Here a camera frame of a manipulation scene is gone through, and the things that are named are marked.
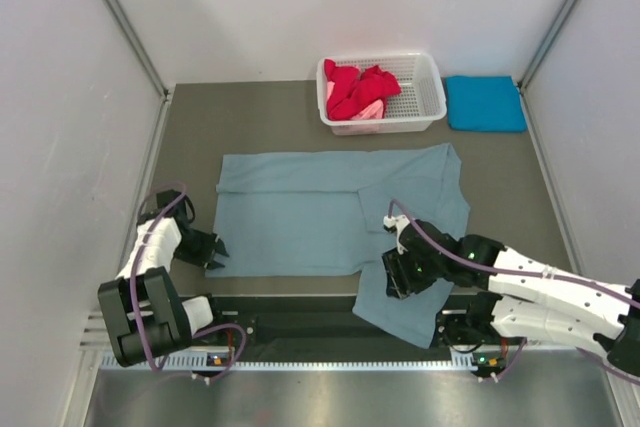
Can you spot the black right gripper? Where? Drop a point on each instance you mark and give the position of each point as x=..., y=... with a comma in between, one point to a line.
x=400, y=282

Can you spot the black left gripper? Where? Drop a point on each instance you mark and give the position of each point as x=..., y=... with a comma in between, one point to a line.
x=211, y=244

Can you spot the grey-blue t-shirt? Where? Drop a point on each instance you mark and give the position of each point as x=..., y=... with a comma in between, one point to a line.
x=321, y=214

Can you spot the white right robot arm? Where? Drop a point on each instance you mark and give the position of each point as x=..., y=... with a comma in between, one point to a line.
x=517, y=296

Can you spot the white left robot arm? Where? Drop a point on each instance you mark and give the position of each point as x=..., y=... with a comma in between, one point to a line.
x=145, y=317

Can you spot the pink t-shirt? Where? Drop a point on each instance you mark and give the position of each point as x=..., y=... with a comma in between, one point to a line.
x=374, y=111

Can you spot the white plastic laundry basket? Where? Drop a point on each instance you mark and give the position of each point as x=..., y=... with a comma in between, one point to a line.
x=421, y=102

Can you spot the folded turquoise t-shirt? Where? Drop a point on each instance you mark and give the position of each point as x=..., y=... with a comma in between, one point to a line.
x=484, y=104

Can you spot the red t-shirt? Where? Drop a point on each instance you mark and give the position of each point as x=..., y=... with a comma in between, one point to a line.
x=349, y=90

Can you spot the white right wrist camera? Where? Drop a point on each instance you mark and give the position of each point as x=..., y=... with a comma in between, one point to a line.
x=396, y=225

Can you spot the grey slotted cable duct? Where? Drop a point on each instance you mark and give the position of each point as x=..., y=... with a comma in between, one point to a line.
x=203, y=361

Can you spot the left aluminium corner post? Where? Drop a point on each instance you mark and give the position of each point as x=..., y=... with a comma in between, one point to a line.
x=132, y=39

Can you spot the aluminium corner post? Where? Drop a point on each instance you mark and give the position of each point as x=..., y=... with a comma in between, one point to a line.
x=132, y=39
x=558, y=23

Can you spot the right aluminium corner post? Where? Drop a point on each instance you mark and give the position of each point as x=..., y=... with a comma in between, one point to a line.
x=558, y=23

